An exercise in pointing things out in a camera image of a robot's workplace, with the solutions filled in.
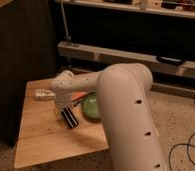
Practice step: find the green ceramic bowl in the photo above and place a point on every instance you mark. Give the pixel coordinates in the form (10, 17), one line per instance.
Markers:
(90, 107)

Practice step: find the black handle on rail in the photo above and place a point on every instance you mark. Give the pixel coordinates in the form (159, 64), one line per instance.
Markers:
(169, 61)

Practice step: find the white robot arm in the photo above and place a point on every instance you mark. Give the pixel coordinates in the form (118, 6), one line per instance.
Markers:
(125, 114)

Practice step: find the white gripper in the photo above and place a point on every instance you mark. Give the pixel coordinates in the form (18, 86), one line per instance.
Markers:
(64, 108)

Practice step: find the white plastic bottle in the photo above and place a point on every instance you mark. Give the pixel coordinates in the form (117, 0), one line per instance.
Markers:
(44, 94)

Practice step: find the wooden table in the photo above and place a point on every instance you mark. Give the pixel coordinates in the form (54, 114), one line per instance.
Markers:
(44, 135)

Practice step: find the metal rail beam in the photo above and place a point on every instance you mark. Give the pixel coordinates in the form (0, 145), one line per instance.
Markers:
(111, 56)

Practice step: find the metal vertical pole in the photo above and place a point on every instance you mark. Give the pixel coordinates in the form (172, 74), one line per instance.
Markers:
(67, 36)

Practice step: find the upper wooden shelf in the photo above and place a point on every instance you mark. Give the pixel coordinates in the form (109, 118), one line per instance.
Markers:
(132, 8)

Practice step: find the orange marker pen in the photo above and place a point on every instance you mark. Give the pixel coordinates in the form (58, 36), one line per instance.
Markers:
(76, 98)

